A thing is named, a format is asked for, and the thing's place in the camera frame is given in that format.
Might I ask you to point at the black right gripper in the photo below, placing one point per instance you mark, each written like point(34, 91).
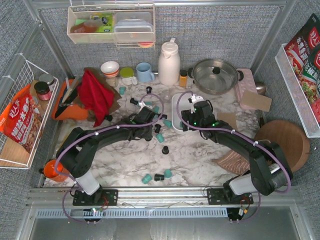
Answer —
point(186, 119)

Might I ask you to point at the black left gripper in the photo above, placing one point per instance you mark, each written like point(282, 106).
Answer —
point(155, 118)

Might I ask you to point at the brown cardboard square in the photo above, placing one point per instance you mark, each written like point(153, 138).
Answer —
point(229, 118)

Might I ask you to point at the white rectangular storage basket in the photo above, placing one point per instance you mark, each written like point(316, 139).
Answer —
point(181, 102)

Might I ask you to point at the striped pink knit cloth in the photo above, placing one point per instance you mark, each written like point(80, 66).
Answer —
point(233, 162)

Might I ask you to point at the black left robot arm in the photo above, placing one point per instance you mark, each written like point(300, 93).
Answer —
point(79, 149)

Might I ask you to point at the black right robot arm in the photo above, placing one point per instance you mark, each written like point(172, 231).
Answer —
point(269, 170)

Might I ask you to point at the black coffee capsule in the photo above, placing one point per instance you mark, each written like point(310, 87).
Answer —
point(148, 90)
point(134, 101)
point(164, 117)
point(165, 150)
point(159, 177)
point(157, 128)

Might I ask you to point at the clear plastic cup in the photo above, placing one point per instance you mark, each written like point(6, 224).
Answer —
point(167, 95)

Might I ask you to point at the steel pot with lid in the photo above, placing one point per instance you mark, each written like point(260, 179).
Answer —
point(215, 76)

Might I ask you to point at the light blue mug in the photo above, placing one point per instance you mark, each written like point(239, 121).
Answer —
point(144, 73)

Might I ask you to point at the orange spice bottle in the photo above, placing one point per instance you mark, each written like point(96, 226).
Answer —
point(183, 78)

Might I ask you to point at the green lid glass jar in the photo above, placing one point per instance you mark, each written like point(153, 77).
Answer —
point(127, 76)

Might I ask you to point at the brown cardboard on tray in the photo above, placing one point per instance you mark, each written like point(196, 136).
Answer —
point(256, 101)

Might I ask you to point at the pink egg tray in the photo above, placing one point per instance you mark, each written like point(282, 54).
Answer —
point(245, 83)

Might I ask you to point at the red cloth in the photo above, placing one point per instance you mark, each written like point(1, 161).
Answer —
point(95, 96)

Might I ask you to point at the white thermos jug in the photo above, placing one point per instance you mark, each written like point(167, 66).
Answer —
point(169, 63)

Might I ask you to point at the white bowl with stripes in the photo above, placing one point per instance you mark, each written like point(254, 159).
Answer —
point(110, 68)

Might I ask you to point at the orange tray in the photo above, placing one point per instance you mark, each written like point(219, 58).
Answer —
point(72, 111)

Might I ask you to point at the clear plastic food container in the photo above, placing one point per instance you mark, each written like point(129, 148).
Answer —
point(133, 26)

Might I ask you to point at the round wooden board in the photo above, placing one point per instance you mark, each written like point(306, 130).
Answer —
point(291, 138)

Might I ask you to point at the silver lid jar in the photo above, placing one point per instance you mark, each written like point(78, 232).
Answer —
point(47, 78)

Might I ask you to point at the red lid jar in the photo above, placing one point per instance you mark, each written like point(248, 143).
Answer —
point(42, 90)

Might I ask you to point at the orange ball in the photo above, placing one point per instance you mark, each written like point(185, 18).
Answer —
point(50, 173)

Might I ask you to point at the red seasoning packet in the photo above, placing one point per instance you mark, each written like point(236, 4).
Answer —
point(303, 52)

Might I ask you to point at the white wall-mounted basket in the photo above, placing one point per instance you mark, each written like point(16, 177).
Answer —
point(81, 30)

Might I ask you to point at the white right wall basket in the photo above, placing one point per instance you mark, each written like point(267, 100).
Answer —
point(308, 120)

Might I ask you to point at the white wire side basket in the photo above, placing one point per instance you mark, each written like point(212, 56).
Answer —
point(13, 155)

